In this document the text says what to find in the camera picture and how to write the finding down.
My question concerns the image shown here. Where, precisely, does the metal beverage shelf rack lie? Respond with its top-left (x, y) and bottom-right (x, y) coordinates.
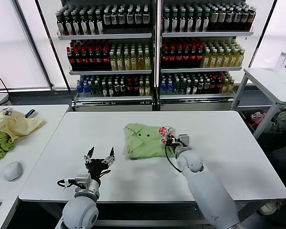
top-left (157, 0), bottom-right (255, 111)
top-left (55, 0), bottom-right (158, 112)

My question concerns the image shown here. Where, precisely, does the green cap dark tea bottle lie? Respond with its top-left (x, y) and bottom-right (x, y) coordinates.
top-left (194, 9), bottom-right (203, 32)
top-left (88, 11), bottom-right (96, 35)
top-left (202, 9), bottom-right (211, 32)
top-left (57, 11), bottom-right (65, 35)
top-left (80, 11), bottom-right (89, 35)
top-left (171, 9), bottom-right (179, 32)
top-left (163, 9), bottom-right (171, 32)
top-left (72, 11), bottom-right (81, 35)
top-left (178, 9), bottom-right (187, 32)
top-left (64, 11), bottom-right (73, 35)
top-left (186, 9), bottom-right (195, 32)
top-left (96, 11), bottom-right (104, 35)

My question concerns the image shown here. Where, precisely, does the navy white small object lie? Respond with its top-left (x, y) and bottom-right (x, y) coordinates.
top-left (25, 108), bottom-right (38, 119)

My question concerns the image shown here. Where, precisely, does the lime green garment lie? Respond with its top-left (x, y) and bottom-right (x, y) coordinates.
top-left (0, 131), bottom-right (15, 167)

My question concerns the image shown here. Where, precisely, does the white cap dark drink bottle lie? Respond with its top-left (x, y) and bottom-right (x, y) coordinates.
top-left (103, 8), bottom-right (112, 30)
top-left (134, 8), bottom-right (143, 30)
top-left (126, 8), bottom-right (135, 30)
top-left (118, 8), bottom-right (126, 30)
top-left (142, 8), bottom-right (151, 30)
top-left (111, 8), bottom-right (119, 30)

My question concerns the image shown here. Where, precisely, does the white computer mouse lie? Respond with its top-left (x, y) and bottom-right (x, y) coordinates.
top-left (3, 161), bottom-right (24, 182)

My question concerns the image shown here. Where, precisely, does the beige label drink bottle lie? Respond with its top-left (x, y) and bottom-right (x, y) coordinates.
top-left (217, 8), bottom-right (226, 31)
top-left (210, 8), bottom-right (219, 31)

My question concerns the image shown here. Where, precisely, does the dark trouser leg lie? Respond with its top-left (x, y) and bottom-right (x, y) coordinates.
top-left (266, 143), bottom-right (286, 203)

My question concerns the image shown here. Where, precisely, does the pink garment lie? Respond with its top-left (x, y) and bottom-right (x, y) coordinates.
top-left (250, 112), bottom-right (266, 128)

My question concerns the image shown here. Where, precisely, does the pale yellow garment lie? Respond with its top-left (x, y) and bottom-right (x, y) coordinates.
top-left (0, 110), bottom-right (46, 144)

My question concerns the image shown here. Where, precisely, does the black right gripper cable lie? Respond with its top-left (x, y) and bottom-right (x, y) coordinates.
top-left (164, 144), bottom-right (183, 174)

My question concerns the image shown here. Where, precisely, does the light green polo shirt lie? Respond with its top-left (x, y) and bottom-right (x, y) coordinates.
top-left (123, 123), bottom-right (179, 160)

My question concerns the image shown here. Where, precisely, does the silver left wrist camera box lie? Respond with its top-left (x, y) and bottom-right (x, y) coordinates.
top-left (57, 172), bottom-right (92, 191)

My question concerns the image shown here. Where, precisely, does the thin black desk cable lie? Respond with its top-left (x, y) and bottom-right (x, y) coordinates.
top-left (0, 73), bottom-right (10, 105)

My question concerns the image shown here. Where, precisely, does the clear plastic tumbler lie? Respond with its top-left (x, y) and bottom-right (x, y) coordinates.
top-left (273, 51), bottom-right (286, 72)

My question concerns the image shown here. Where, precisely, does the beige sneaker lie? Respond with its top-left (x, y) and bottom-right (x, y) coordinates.
top-left (261, 200), bottom-right (281, 217)

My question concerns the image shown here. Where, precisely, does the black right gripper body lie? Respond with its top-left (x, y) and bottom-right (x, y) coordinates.
top-left (166, 137), bottom-right (180, 147)

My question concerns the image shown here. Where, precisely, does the white side table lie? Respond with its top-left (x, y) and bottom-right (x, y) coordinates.
top-left (231, 67), bottom-right (286, 140)

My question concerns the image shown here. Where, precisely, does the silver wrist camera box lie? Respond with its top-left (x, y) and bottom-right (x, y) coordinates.
top-left (177, 134), bottom-right (190, 148)
top-left (57, 172), bottom-right (92, 191)

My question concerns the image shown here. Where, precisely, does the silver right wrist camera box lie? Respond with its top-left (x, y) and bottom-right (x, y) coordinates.
top-left (177, 134), bottom-right (190, 148)

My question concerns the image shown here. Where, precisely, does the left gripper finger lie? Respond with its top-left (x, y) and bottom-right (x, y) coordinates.
top-left (83, 146), bottom-right (95, 165)
top-left (103, 147), bottom-right (116, 165)

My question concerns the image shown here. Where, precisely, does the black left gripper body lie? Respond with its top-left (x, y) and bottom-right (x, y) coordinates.
top-left (85, 159), bottom-right (111, 178)

